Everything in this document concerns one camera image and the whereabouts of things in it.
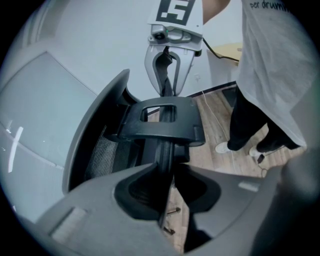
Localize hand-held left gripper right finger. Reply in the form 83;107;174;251
174;149;319;253

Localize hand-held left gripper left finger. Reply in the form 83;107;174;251
36;161;181;256

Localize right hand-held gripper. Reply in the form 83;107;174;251
143;0;205;97

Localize black mesh office chair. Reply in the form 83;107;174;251
61;68;209;251

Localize person's right forearm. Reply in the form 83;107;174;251
202;0;231;25

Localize person's white shoe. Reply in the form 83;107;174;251
215;141;234;154
248;145;266;159

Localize wooden side table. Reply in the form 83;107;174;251
212;42;244;67

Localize person's black trousers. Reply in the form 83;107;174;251
226;84;301;154

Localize person in white shirt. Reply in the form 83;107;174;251
236;0;320;150

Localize white desk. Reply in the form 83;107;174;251
0;50;99;224

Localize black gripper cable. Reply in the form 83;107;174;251
201;37;241;63

